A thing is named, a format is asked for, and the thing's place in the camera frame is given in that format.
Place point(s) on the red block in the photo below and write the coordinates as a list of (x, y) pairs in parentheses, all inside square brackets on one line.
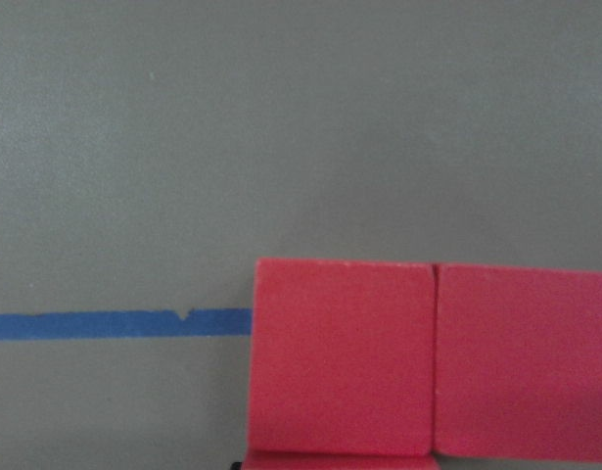
[(519, 363)]

